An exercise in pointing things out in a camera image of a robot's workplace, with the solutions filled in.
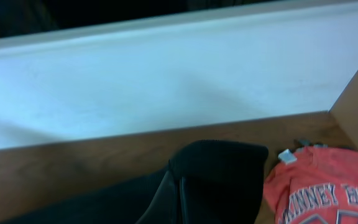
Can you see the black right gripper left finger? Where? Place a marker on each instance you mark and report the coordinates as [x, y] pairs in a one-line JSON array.
[[163, 207]]

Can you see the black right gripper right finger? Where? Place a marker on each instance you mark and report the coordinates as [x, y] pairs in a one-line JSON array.
[[183, 201]]

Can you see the black polo shirt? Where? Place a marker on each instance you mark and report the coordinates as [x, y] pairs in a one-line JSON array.
[[208, 181]]

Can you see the red printed t-shirt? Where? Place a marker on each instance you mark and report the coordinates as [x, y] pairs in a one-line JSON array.
[[314, 185]]

